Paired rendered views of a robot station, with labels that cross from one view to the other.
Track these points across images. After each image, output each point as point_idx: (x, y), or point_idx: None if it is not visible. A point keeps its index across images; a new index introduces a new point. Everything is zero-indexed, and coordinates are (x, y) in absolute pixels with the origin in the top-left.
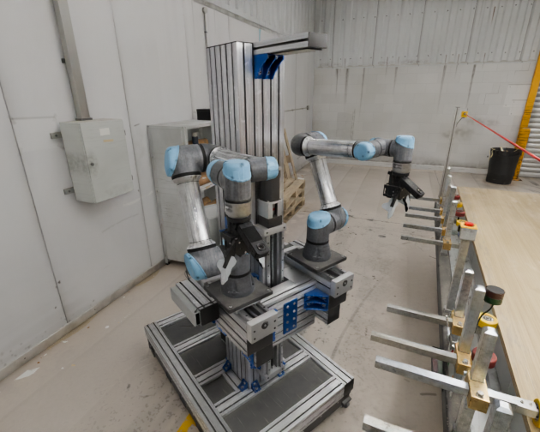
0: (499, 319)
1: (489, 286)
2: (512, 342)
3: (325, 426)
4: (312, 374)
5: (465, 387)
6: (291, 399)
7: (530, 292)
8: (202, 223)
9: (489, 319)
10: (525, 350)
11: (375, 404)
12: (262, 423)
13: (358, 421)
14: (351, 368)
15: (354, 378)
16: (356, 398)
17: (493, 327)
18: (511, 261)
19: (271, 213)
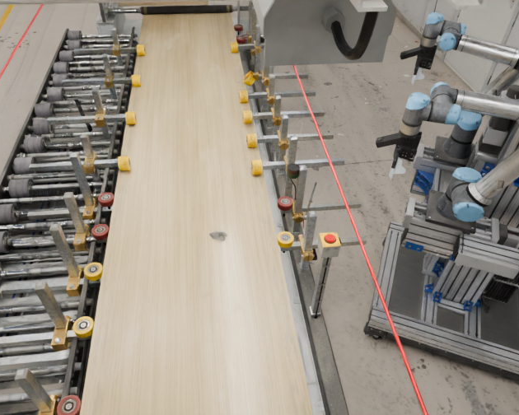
0: (276, 242)
1: (297, 168)
2: (267, 220)
3: (370, 308)
4: (405, 306)
5: (295, 160)
6: (400, 277)
7: (245, 299)
8: (486, 88)
9: (283, 236)
10: (259, 216)
11: (344, 350)
12: (403, 252)
13: (349, 325)
14: (386, 382)
15: (376, 370)
16: (362, 347)
17: (292, 137)
18: (259, 378)
19: (484, 130)
